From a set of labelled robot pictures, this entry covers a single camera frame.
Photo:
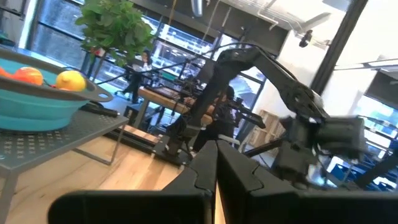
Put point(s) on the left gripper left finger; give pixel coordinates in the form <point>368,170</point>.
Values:
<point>202,174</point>

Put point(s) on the small orange pear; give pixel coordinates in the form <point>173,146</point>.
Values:
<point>29,76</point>

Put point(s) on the wooden background table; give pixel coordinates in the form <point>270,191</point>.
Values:
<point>168,101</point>

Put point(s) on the grey perforated metal shelf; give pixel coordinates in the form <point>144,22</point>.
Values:
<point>46,137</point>

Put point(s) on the blue collapsible colander bowl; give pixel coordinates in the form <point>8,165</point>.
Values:
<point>34,105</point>

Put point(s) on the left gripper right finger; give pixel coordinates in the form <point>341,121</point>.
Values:
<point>239,174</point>

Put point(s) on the person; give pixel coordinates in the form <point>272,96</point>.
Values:
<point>220,121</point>
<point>140,74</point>

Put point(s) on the green potted artificial plant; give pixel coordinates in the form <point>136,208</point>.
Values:
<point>115,28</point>

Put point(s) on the black wall-mounted camera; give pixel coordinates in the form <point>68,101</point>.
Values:
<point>305,39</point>

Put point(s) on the black knife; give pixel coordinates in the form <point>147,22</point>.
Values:
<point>101,110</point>

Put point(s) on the yellow lemon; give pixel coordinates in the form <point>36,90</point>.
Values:
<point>71,81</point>

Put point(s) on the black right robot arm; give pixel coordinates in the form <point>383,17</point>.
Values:
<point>248,77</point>

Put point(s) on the black background robot arm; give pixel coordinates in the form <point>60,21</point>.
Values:
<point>248,115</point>

